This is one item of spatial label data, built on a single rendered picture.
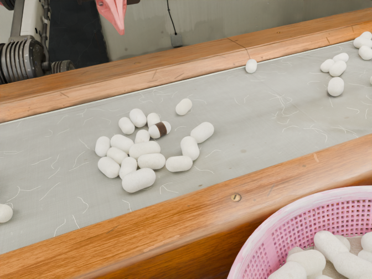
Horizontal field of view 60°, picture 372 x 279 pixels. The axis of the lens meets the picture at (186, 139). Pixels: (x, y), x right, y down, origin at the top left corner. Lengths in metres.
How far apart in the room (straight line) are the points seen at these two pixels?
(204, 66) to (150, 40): 1.95
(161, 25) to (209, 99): 2.05
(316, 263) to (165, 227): 0.13
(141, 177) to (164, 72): 0.29
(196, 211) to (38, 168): 0.23
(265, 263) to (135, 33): 2.33
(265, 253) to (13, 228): 0.24
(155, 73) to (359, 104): 0.33
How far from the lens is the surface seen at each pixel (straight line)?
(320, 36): 0.75
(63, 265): 0.28
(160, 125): 0.43
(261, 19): 2.85
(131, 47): 2.54
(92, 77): 0.60
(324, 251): 0.31
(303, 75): 0.60
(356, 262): 0.30
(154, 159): 0.37
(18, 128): 0.55
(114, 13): 0.51
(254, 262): 0.27
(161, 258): 0.27
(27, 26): 0.87
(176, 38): 2.55
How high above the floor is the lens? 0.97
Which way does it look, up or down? 34 degrees down
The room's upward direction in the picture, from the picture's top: 6 degrees counter-clockwise
